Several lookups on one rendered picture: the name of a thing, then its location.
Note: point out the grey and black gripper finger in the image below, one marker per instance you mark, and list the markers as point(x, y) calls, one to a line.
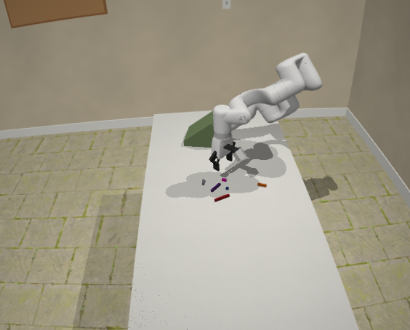
point(212, 158)
point(230, 155)

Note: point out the purple rod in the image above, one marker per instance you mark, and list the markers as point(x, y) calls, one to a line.
point(215, 187)

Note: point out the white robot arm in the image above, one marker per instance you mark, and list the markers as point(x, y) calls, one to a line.
point(296, 73)

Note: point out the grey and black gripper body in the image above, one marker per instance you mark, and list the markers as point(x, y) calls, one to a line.
point(218, 144)

